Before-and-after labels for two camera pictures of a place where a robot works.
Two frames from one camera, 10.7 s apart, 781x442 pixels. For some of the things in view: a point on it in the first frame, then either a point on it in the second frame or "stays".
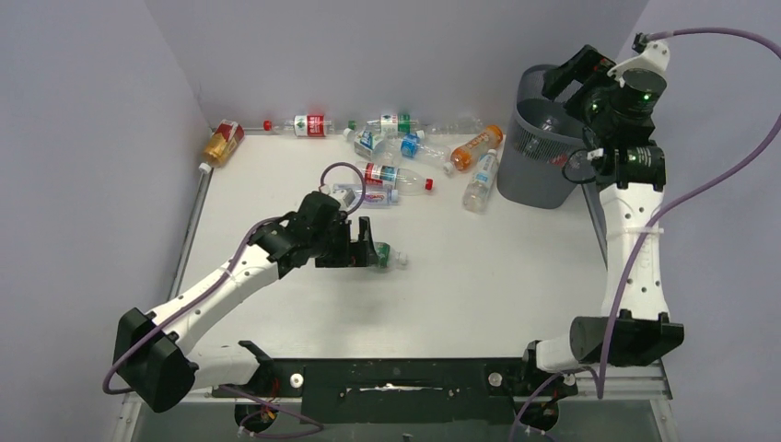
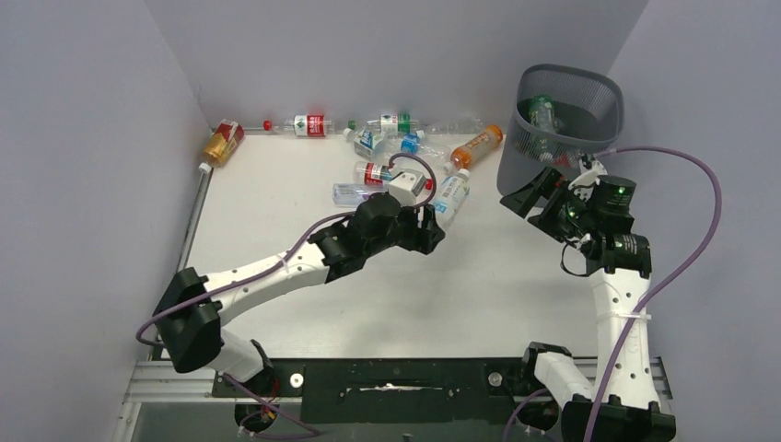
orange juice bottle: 464,157 stays
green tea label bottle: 388,257 → 542,114
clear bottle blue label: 412,146 stays
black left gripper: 353,254 → 424,239
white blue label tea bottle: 477,195 → 450,195
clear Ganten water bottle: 376,195 stays
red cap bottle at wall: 305,125 stays
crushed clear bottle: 457,127 stays
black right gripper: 588,67 → 520,202
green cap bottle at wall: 387,123 stays
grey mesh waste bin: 542,131 stays
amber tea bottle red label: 223,143 stays
